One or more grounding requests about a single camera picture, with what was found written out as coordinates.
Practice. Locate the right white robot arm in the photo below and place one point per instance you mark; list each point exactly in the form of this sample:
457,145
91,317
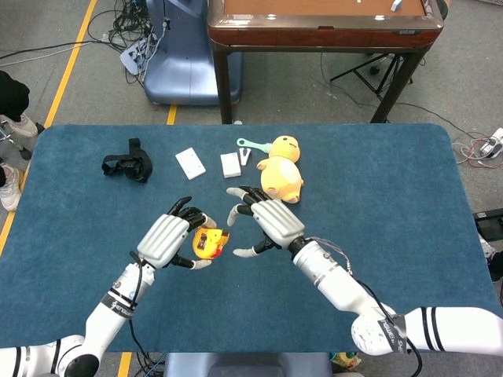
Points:
346,290

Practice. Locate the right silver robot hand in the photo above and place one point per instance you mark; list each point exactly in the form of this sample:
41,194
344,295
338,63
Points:
279,224

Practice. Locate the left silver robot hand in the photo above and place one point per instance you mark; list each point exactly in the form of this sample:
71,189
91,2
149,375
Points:
163,239

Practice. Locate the brown mahjong table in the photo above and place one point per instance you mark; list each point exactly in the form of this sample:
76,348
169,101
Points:
322,37

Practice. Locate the flat white plastic box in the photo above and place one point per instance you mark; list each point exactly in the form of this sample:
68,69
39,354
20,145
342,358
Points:
190,163

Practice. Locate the white floor power strip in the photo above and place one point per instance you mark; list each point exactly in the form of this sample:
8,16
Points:
131,57

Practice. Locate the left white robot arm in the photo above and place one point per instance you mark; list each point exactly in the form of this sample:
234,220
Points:
106,318

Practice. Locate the white sneaker with beige trim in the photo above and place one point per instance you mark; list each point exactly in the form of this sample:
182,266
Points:
11,188

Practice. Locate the black tripod stand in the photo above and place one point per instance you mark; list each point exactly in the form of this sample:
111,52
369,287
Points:
355,70

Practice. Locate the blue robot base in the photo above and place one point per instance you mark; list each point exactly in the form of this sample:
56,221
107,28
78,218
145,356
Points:
184,70

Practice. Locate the yellow tape measure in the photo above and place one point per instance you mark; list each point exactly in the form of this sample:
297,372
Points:
212,239

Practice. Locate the white plastic clip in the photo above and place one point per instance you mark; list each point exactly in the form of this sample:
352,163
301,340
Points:
244,162

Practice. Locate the grey robot torso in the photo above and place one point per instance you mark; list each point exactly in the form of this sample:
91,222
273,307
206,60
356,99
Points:
247,365

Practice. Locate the black trouser leg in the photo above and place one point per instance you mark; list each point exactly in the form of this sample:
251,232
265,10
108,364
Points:
13,94

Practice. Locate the yellow plush duck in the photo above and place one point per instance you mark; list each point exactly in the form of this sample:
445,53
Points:
281,176

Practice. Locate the white power adapter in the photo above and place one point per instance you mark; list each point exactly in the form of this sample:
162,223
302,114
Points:
491,143

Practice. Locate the white rectangular block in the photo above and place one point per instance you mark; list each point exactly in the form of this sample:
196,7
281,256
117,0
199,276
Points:
230,165

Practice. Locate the white sneaker with grey sole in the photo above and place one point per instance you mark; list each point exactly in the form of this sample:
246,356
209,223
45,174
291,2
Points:
21,125

